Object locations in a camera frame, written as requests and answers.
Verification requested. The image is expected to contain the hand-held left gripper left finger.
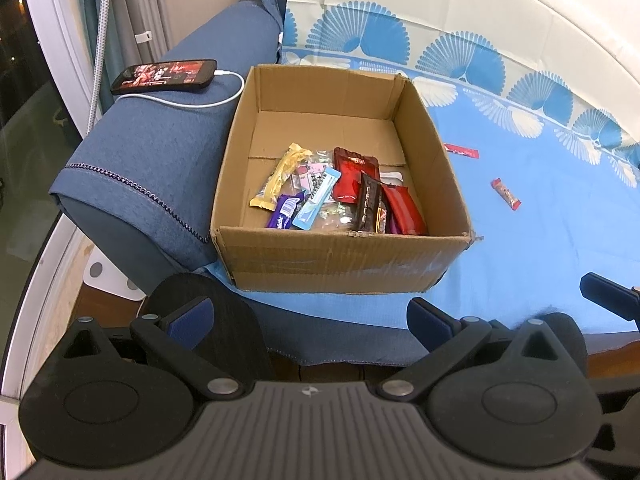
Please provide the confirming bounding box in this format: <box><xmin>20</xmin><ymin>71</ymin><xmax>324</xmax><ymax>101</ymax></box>
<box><xmin>64</xmin><ymin>296</ymin><xmax>247</xmax><ymax>402</ymax></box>

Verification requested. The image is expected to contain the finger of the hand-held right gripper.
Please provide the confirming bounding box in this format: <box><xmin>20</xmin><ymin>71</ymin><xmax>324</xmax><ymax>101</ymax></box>
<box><xmin>580</xmin><ymin>272</ymin><xmax>640</xmax><ymax>321</ymax></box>

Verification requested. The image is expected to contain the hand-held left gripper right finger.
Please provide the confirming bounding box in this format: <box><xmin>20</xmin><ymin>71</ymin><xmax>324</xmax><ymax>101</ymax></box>
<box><xmin>378</xmin><ymin>297</ymin><xmax>572</xmax><ymax>404</ymax></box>

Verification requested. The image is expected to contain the red snack packet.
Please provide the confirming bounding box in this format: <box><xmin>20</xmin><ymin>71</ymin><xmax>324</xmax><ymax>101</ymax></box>
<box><xmin>382</xmin><ymin>184</ymin><xmax>429</xmax><ymax>236</ymax></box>

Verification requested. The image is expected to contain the brown cardboard box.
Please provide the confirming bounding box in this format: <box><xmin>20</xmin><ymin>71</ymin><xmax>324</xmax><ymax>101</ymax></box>
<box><xmin>210</xmin><ymin>64</ymin><xmax>485</xmax><ymax>295</ymax></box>

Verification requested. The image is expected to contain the dark brown snack bar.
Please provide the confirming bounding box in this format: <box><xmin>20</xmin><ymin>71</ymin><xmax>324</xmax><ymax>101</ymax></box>
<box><xmin>354</xmin><ymin>174</ymin><xmax>390</xmax><ymax>233</ymax></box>

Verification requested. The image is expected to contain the purple snack bar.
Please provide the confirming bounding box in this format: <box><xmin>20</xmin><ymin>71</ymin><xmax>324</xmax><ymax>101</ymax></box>
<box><xmin>266</xmin><ymin>191</ymin><xmax>308</xmax><ymax>231</ymax></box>

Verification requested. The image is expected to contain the small red candy bar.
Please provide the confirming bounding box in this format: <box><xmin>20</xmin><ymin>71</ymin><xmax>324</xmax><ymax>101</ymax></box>
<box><xmin>491</xmin><ymin>178</ymin><xmax>522</xmax><ymax>211</ymax></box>

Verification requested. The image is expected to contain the light blue snack bar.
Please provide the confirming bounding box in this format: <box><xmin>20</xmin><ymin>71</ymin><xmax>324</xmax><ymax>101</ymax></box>
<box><xmin>291</xmin><ymin>169</ymin><xmax>343</xmax><ymax>231</ymax></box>

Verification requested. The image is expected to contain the large dark red pouch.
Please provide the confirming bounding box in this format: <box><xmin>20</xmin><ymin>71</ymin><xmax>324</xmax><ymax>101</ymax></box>
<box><xmin>331</xmin><ymin>147</ymin><xmax>379</xmax><ymax>204</ymax></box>

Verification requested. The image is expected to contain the yellow snack bar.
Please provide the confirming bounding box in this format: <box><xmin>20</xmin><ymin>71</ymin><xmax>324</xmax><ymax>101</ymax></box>
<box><xmin>250</xmin><ymin>143</ymin><xmax>313</xmax><ymax>211</ymax></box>

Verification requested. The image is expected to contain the blue fan-patterned cloth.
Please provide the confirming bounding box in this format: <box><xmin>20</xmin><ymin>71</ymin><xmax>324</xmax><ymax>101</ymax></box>
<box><xmin>192</xmin><ymin>0</ymin><xmax>640</xmax><ymax>336</ymax></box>

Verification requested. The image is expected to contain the white bathroom scale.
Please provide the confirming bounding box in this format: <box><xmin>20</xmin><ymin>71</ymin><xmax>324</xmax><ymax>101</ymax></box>
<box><xmin>82</xmin><ymin>259</ymin><xmax>143</xmax><ymax>303</ymax></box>

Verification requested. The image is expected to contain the clear candy bag pink label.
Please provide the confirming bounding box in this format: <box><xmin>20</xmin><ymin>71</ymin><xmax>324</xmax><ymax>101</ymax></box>
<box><xmin>295</xmin><ymin>157</ymin><xmax>361</xmax><ymax>233</ymax></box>

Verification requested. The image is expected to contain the blue sofa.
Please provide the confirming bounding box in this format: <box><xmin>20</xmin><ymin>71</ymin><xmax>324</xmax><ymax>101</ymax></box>
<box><xmin>48</xmin><ymin>0</ymin><xmax>416</xmax><ymax>367</ymax></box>

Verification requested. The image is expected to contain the black smartphone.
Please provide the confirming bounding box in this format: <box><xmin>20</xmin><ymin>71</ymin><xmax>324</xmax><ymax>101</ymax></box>
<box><xmin>110</xmin><ymin>59</ymin><xmax>219</xmax><ymax>96</ymax></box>

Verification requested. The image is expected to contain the grey curtain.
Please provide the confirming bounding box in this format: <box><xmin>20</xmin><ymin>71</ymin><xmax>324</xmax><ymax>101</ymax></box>
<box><xmin>80</xmin><ymin>0</ymin><xmax>173</xmax><ymax>61</ymax></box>

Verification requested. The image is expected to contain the white charging cable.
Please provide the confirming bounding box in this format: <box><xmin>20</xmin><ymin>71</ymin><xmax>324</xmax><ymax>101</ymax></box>
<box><xmin>117</xmin><ymin>70</ymin><xmax>246</xmax><ymax>109</ymax></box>

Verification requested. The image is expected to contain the white window frame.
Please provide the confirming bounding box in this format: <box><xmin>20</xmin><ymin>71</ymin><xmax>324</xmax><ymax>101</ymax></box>
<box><xmin>0</xmin><ymin>0</ymin><xmax>108</xmax><ymax>401</ymax></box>

